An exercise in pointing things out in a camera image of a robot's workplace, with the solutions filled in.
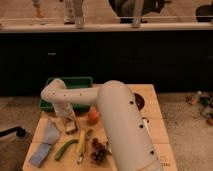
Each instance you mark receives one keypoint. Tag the yellow banana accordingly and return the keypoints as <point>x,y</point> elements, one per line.
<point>81,142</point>

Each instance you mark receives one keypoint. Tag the crumpled grey cloth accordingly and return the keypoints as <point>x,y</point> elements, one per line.
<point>51,133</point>

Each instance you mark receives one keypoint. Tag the black chair base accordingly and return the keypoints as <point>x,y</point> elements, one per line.
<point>19,131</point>

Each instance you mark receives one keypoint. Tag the white railing beam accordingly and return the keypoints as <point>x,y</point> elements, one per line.
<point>57,28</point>

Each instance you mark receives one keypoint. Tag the dark grape bunch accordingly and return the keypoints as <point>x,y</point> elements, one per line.
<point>98,155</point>

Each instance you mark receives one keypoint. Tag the orange tomato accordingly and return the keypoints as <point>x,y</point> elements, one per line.
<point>93,117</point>

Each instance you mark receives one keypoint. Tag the red plate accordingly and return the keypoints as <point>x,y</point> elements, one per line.
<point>140,102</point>

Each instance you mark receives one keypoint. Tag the green chili pepper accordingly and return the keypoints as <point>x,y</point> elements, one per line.
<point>63,148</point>

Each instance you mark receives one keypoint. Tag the brown white eraser block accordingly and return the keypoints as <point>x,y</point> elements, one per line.
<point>70,127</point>

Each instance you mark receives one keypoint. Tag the green plastic tray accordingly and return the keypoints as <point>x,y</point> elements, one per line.
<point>71,83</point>

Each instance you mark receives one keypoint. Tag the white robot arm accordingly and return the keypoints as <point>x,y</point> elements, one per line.
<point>130,142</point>

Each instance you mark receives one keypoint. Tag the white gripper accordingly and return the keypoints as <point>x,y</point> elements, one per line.
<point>65,112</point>

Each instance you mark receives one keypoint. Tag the blue sponge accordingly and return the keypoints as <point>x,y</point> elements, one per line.
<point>39,156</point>

